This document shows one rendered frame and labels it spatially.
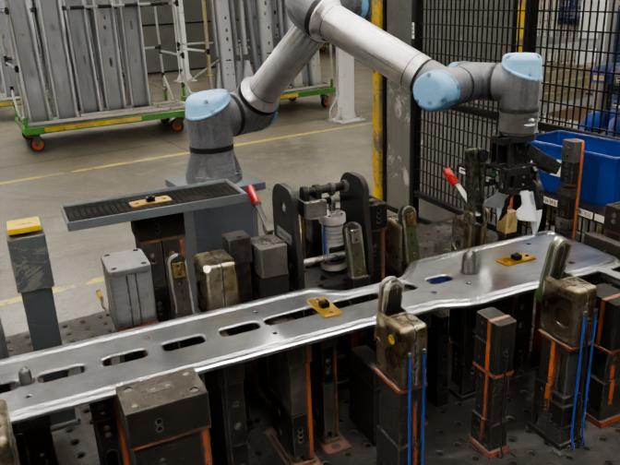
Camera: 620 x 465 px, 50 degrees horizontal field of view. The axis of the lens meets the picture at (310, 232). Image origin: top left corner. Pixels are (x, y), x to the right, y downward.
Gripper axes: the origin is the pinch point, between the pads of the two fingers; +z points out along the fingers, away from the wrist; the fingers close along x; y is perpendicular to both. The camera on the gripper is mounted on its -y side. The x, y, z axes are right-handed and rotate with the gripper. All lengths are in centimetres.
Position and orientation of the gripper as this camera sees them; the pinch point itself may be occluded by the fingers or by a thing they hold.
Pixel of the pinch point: (518, 223)
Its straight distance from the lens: 148.1
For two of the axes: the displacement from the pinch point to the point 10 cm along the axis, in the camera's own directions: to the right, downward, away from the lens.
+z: 0.4, 9.4, 3.5
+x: 4.3, 3.0, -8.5
